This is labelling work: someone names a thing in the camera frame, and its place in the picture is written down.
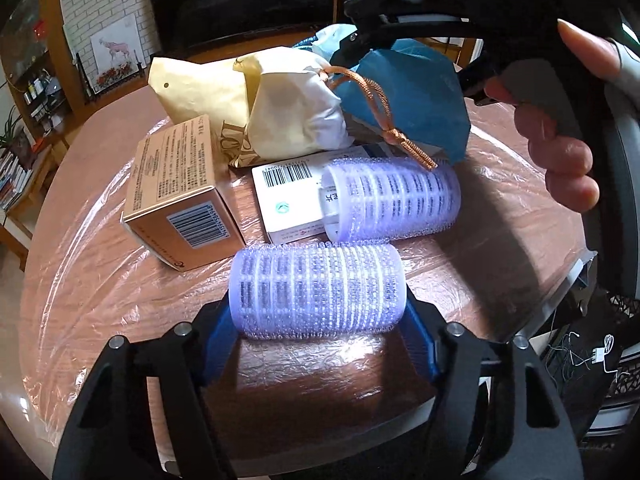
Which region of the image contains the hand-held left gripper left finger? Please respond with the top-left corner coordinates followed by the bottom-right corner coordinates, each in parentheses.
top-left (52, 296), bottom-right (241, 480)

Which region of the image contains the framed deer picture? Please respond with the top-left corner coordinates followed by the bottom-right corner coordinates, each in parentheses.
top-left (90, 12), bottom-right (146, 93)

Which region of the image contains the white drawstring pouch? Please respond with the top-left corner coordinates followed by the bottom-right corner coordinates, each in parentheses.
top-left (247, 62), bottom-right (438, 171)

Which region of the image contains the clear plastic table cover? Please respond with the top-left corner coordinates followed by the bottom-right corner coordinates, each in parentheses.
top-left (0, 80), bottom-right (596, 461)

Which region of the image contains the blue plastic bag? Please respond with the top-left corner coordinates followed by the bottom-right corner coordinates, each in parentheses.
top-left (330, 35), bottom-right (471, 163)

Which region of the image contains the white plastic bag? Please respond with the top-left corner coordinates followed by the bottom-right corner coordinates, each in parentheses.
top-left (292, 24), bottom-right (362, 62)

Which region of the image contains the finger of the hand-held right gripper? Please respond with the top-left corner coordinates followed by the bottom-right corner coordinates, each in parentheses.
top-left (331, 10), bottom-right (416, 70)

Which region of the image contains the brown cardboard box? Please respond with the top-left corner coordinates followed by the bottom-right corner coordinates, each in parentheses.
top-left (120, 116), bottom-right (237, 273)

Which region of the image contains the white barcode box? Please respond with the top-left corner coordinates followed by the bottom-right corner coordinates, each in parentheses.
top-left (251, 144), bottom-right (391, 246)

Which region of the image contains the purple hair roller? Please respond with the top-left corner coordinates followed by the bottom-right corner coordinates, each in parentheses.
top-left (229, 242), bottom-right (407, 342)
top-left (318, 156), bottom-right (462, 243)

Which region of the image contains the black television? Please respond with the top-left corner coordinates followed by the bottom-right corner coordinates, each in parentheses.
top-left (145, 0), bottom-right (338, 52)

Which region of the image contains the person's right hand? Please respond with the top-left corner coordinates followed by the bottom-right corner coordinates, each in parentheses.
top-left (484, 19), bottom-right (623, 212)

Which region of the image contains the wooden bookshelf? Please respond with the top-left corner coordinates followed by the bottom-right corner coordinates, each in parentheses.
top-left (0, 0), bottom-right (76, 261)

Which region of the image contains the yellow paper bag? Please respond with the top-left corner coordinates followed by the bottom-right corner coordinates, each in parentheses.
top-left (148, 46), bottom-right (331, 171)

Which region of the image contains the black mesh basket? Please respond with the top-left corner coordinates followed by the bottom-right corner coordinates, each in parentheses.
top-left (595, 290), bottom-right (640, 411)

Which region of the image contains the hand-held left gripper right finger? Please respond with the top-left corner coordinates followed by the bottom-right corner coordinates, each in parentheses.
top-left (400, 297), bottom-right (586, 480)

